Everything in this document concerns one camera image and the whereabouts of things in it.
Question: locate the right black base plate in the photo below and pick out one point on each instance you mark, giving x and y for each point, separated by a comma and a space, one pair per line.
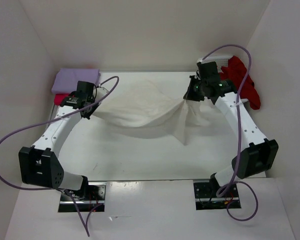
206, 199

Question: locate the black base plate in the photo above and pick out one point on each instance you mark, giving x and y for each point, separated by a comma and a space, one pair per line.
206, 199
92, 200

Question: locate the dark red t shirt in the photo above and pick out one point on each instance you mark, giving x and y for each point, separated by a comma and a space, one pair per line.
235, 72

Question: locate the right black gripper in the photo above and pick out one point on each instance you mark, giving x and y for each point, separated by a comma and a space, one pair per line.
189, 95

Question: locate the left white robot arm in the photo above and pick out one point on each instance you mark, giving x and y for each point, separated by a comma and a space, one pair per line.
39, 164

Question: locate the lavender t shirt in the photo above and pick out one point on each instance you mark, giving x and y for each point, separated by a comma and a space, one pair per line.
66, 79

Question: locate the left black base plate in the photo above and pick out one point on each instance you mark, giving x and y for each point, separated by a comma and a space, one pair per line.
92, 200

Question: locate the cream white t shirt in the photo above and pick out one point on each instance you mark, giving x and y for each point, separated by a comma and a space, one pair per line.
145, 106

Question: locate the pink t shirt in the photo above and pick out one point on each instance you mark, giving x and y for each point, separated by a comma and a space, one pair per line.
58, 98

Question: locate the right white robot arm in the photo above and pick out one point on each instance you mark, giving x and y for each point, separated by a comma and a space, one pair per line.
255, 152

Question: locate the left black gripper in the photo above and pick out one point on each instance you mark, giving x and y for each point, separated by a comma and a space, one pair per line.
95, 104

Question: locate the white plastic laundry basket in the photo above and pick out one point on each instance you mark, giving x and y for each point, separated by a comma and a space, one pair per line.
221, 60

